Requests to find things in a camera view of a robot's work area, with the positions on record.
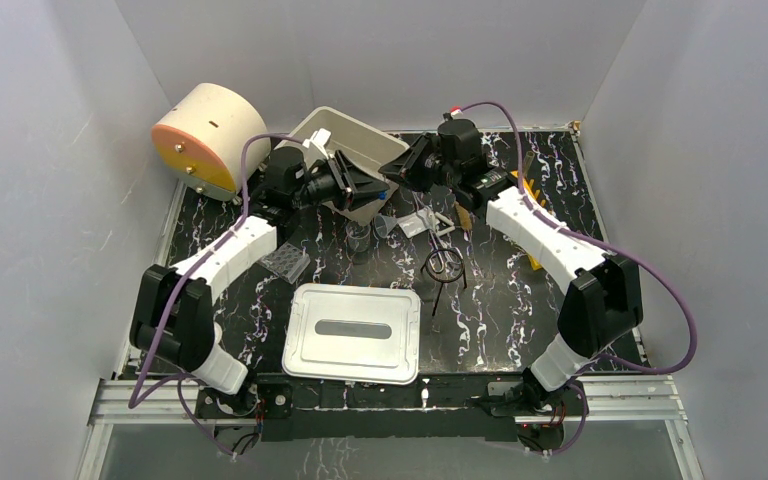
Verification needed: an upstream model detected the beige plastic bin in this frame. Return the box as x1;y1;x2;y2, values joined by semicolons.
289;106;408;225

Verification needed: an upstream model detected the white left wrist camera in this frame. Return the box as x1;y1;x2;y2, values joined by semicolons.
302;128;332;165

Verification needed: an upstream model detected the beige cylindrical centrifuge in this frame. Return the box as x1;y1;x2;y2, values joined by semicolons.
150;83;271;202

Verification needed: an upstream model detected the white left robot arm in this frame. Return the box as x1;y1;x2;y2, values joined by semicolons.
129;146;390;416

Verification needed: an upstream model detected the clear glass beaker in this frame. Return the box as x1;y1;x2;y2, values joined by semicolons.
346;222;372;265

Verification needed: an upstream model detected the clear plastic funnel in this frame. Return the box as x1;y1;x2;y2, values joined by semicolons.
372;214;398;239

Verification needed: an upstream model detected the aluminium frame rail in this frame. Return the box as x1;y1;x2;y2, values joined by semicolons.
89;372;687;425

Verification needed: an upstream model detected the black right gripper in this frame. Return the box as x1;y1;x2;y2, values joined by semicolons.
378;132;459;195

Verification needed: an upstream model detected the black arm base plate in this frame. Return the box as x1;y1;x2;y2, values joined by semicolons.
196;372;586;448

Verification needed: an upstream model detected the brown test tube brush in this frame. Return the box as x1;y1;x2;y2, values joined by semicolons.
455;202;473;232

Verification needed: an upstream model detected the clear glass test tube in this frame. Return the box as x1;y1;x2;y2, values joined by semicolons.
521;150;536;176

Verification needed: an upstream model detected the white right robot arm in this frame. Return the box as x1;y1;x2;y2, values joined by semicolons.
378;119;643;414

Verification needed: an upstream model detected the white bin lid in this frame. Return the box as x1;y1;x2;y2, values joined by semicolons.
282;283;422;385

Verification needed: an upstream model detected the black wire tripod stand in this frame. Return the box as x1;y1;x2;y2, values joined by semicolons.
420;247;468;316

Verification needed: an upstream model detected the yellow test tube rack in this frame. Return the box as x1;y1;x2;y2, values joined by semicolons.
509;170;547;271

